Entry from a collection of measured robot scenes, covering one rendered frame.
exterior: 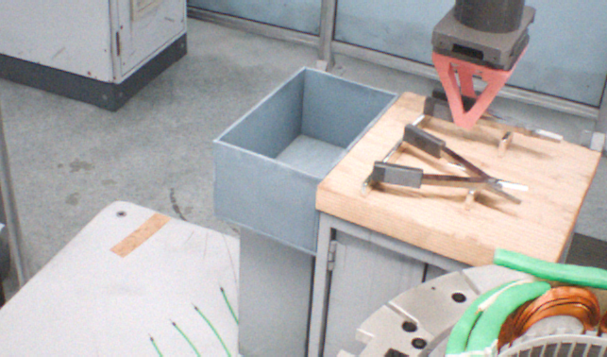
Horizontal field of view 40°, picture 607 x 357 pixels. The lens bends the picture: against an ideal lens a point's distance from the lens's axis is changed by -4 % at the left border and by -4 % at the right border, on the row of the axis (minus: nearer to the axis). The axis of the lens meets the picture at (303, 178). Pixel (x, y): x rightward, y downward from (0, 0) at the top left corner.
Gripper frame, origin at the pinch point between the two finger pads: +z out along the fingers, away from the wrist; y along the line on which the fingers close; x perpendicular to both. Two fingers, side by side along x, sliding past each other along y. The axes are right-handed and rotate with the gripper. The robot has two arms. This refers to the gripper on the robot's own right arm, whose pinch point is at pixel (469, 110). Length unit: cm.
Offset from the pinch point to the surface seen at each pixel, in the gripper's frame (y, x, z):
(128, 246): 1.1, -38.4, 31.6
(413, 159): 5.7, -2.9, 2.9
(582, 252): -131, 13, 108
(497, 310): 30.2, 10.1, -6.1
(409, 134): 5.9, -3.5, 0.5
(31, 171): -84, -143, 110
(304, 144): -2.5, -17.0, 11.0
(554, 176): 1.5, 8.9, 2.8
